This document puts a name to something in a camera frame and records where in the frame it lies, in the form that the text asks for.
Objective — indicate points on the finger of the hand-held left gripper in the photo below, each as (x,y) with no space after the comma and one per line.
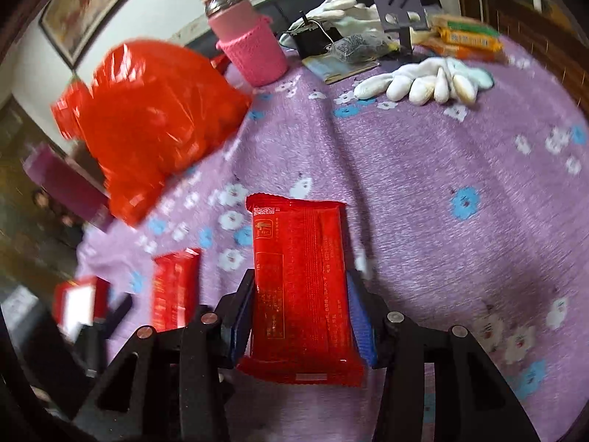
(118,316)

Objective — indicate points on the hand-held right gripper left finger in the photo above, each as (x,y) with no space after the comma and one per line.
(240,336)

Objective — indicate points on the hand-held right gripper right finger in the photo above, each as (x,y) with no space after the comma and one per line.
(366,331)

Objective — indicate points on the red gift box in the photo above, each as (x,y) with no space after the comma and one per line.
(78,306)

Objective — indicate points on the red snack packet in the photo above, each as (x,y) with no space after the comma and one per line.
(299,285)
(175,290)

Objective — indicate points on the dark wooden glass cabinet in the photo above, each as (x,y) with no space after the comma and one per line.
(23,221)

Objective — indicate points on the purple box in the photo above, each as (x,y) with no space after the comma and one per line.
(64,184)

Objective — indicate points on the purple floral blanket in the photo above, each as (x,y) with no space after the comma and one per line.
(414,193)

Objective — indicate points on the red plastic bag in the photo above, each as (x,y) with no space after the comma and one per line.
(152,129)

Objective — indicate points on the white glove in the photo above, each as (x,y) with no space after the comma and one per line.
(428,83)
(340,7)

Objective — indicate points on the printed booklet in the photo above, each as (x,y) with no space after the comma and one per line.
(340,68)

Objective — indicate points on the clear bag with dark contents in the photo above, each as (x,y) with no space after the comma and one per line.
(363,46)

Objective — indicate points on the bottle in pink knitted sleeve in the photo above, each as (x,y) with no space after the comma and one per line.
(248,41)

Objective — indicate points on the black box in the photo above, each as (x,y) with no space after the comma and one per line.
(313,39)

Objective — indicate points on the green orange snack packet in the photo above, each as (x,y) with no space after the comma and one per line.
(464,25)

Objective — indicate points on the black phone stand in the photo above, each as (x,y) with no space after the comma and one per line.
(395,0)

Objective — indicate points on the brown wooden furniture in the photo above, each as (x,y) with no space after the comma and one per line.
(515,0)

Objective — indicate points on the framed wall picture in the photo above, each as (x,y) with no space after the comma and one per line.
(92,4)

